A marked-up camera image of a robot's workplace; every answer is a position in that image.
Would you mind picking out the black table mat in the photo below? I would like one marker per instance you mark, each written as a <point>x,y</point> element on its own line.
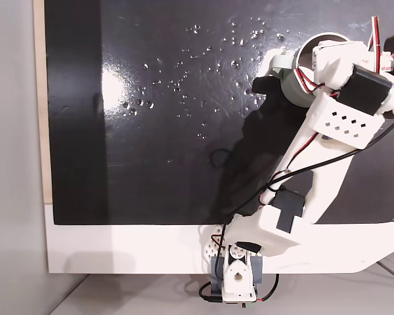
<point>151,180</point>

